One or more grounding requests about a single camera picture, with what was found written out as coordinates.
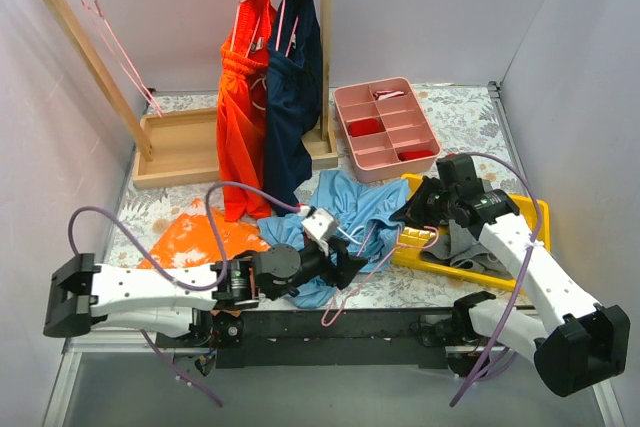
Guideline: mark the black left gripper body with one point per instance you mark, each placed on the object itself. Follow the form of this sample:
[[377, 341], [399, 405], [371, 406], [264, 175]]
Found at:
[[333, 257]]

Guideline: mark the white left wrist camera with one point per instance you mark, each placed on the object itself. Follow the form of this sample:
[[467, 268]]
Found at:
[[318, 224]]

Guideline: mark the yellow plastic tray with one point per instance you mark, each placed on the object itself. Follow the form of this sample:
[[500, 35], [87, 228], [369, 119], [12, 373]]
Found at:
[[411, 257]]

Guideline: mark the pink hanger with navy shorts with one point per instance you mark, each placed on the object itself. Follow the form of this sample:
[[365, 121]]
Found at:
[[292, 37]]

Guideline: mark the pink divided organizer box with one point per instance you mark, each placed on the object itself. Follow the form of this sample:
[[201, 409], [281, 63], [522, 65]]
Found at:
[[405, 127]]

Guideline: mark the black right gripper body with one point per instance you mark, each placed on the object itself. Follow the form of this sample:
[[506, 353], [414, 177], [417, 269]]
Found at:
[[426, 201]]

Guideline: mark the orange hanging shorts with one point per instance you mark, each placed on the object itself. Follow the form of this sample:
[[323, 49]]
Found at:
[[241, 108]]

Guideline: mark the wooden clothes rack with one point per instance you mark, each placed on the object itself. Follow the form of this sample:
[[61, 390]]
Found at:
[[177, 148]]

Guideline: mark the grey shorts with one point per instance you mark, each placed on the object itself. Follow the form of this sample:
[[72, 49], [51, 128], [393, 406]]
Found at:
[[457, 248]]

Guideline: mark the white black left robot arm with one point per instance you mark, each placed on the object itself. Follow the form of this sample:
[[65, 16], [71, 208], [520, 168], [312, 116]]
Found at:
[[85, 296]]

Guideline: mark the aluminium frame rail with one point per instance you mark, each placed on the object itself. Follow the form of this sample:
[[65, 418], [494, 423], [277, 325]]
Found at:
[[116, 378]]

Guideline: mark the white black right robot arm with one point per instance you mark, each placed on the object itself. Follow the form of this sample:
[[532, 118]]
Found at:
[[573, 340]]

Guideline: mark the pink hanger with orange shorts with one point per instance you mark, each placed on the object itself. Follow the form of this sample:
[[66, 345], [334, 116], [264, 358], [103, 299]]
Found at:
[[240, 2]]

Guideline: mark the light blue shorts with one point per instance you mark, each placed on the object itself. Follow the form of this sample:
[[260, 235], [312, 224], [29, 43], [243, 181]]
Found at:
[[360, 210]]

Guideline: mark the orange white folded cloth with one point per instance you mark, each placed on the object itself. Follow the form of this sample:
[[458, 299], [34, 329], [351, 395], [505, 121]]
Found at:
[[189, 240]]

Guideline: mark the red white cloth in organizer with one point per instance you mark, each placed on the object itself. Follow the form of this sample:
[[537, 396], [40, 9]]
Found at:
[[387, 94]]

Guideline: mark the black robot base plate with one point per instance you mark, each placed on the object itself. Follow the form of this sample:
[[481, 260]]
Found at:
[[424, 337]]

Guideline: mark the navy blue hanging shorts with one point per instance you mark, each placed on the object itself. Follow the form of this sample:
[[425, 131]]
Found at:
[[294, 101]]

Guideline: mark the pink wire hanger on rack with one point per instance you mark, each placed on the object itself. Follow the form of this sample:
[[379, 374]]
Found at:
[[114, 46]]

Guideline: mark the red cloth front compartment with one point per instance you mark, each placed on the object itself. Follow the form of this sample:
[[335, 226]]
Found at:
[[414, 155]]

